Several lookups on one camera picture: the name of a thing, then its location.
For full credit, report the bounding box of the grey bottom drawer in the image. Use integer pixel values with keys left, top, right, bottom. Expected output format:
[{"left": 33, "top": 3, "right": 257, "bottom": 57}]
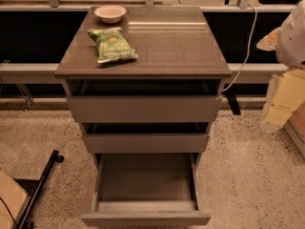
[{"left": 81, "top": 153, "right": 211, "bottom": 227}]

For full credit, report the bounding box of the white bowl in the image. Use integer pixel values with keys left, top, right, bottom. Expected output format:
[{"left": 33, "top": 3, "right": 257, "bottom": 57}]
[{"left": 94, "top": 5, "right": 127, "bottom": 24}]

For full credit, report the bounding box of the black cart frame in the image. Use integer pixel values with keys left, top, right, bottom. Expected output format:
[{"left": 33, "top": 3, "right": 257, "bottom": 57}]
[{"left": 15, "top": 150, "right": 64, "bottom": 229}]

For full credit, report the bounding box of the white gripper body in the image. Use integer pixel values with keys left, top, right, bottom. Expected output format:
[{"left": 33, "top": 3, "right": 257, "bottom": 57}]
[{"left": 264, "top": 69, "right": 305, "bottom": 127}]

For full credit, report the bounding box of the green chip bag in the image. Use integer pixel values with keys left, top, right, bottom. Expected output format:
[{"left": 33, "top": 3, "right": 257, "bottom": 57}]
[{"left": 88, "top": 27, "right": 138, "bottom": 64}]

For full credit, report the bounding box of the grey middle drawer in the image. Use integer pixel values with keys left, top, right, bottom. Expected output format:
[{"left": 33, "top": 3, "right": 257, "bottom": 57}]
[{"left": 83, "top": 122, "right": 209, "bottom": 154}]

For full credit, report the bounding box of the grey drawer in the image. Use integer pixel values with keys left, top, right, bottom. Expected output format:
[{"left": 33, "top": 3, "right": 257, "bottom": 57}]
[
  {"left": 83, "top": 122, "right": 209, "bottom": 154},
  {"left": 81, "top": 153, "right": 211, "bottom": 227},
  {"left": 68, "top": 79, "right": 221, "bottom": 123}
]

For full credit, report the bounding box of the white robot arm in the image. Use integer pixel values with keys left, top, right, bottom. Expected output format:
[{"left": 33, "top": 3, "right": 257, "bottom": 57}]
[{"left": 257, "top": 0, "right": 305, "bottom": 133}]

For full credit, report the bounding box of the white cable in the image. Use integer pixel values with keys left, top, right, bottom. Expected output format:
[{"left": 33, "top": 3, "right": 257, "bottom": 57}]
[{"left": 222, "top": 4, "right": 258, "bottom": 93}]

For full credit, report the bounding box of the grey drawer cabinet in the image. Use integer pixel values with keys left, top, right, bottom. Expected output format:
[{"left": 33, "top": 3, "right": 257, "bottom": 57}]
[{"left": 53, "top": 5, "right": 233, "bottom": 164}]

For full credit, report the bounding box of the metal railing beam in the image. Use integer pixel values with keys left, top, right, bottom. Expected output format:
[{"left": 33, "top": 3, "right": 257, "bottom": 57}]
[{"left": 0, "top": 63, "right": 287, "bottom": 84}]

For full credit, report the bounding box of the cardboard box right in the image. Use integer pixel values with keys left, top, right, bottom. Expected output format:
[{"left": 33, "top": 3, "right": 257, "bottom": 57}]
[{"left": 284, "top": 102, "right": 305, "bottom": 158}]

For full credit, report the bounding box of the grey top drawer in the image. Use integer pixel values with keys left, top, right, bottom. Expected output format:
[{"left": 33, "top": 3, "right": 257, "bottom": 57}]
[{"left": 68, "top": 79, "right": 221, "bottom": 123}]

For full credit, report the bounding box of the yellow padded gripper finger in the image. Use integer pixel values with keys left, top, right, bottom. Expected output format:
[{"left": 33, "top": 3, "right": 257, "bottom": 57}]
[{"left": 259, "top": 120, "right": 276, "bottom": 134}]

